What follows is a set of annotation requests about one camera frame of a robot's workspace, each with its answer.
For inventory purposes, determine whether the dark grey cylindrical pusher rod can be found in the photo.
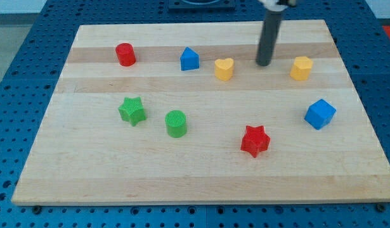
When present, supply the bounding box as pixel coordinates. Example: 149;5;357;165
256;9;283;67

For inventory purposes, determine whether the white and black rod mount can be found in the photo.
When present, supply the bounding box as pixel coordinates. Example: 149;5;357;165
258;0;297;11

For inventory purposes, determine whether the yellow hexagon block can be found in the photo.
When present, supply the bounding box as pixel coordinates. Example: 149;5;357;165
290;56;313;81

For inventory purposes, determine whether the yellow heart block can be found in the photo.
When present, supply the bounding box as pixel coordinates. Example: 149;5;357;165
214;58;235;81

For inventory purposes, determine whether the blue pentagon house block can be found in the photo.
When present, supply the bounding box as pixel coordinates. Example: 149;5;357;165
180;47;200;71

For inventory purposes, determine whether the blue cube block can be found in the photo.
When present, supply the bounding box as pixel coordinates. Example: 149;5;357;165
304;99;336;130

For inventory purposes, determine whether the red star block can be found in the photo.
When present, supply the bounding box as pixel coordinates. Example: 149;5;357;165
240;125;271;158

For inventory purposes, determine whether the light wooden board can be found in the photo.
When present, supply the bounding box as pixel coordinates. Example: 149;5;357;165
11;20;390;206

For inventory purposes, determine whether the green cylinder block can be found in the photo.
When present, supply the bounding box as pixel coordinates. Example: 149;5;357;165
165;110;187;138

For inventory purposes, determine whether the red cylinder block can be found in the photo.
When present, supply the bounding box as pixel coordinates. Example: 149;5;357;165
115;43;136;67

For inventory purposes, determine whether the green star block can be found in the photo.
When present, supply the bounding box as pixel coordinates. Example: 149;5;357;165
118;97;146;126

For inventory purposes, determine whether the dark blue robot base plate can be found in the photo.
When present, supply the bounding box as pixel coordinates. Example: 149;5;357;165
167;0;236;11

